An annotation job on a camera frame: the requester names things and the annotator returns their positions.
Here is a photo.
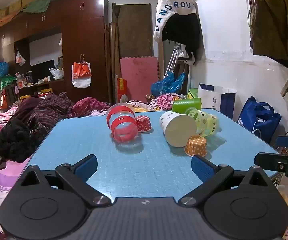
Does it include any blue plastic bag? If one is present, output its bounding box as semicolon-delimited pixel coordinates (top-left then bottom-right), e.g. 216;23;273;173
150;71;186;97

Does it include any white paper cup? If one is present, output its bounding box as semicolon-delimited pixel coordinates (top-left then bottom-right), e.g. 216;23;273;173
159;111;197;148

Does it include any black television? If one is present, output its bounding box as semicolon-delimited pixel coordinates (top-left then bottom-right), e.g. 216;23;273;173
30;59;56;83

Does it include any dark wooden wardrobe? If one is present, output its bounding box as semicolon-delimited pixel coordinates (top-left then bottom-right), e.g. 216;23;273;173
0;0;110;103

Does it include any black fluffy cloth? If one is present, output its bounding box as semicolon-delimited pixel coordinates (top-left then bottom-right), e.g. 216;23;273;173
0;117;50;162

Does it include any orange and white plastic bag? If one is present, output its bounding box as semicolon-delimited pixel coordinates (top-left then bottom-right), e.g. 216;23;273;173
71;61;92;89

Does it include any pink rose print cloth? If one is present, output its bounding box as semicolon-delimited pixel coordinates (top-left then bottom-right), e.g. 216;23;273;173
150;93;187;111

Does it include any white paper shopping bag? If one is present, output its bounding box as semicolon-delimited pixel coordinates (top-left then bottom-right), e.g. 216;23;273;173
197;83;237;119

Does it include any brown wooden board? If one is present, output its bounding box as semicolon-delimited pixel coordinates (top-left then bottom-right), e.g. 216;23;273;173
112;3;154;58

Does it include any pink foam mat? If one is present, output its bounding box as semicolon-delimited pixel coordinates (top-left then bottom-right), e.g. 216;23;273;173
120;56;159;102

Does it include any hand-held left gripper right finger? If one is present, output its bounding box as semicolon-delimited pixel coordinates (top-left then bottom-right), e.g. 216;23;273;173
179;155;275;207

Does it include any red packet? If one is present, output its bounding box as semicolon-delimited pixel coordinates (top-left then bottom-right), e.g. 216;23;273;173
117;77;128;102

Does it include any small hanging plastic bag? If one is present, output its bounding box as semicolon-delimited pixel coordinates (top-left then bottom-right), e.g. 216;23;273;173
15;49;26;67

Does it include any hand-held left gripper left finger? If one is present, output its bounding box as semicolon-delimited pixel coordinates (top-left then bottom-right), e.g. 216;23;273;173
21;154;112;208

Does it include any dark plaid cloth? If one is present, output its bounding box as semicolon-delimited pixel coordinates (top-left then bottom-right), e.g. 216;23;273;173
16;92;75;141

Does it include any white crumpled plastic bag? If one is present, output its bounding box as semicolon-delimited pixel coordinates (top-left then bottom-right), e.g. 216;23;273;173
49;67;64;80

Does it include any black hanging garment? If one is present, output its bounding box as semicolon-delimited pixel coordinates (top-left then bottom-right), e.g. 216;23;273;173
162;13;202;66

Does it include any olive hanging jacket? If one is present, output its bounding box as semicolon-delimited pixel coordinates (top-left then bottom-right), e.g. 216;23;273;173
248;0;288;61

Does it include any red striped clear cup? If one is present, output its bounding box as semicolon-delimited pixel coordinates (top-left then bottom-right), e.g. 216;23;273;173
106;103;140;145

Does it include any orange polka dot paper cup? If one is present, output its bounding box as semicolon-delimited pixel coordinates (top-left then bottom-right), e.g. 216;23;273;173
184;135;208;157

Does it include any magenta floral blanket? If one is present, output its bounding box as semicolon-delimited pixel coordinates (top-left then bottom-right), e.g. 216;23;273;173
72;96;112;118

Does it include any green patterned clear cup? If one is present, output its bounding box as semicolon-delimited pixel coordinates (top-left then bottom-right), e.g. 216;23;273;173
184;107;219;138

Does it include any plain green cup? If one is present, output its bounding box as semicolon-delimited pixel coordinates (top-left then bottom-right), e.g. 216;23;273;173
171;98;202;114

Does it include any blue tote bag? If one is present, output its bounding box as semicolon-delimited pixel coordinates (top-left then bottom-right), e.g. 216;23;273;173
237;95;282;145

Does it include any white hooded sweatshirt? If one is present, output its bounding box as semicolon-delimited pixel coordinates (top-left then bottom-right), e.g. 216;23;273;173
153;0;200;43

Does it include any red polka dot paper cup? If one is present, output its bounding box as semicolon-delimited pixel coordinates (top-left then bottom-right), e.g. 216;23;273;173
136;115;152;132

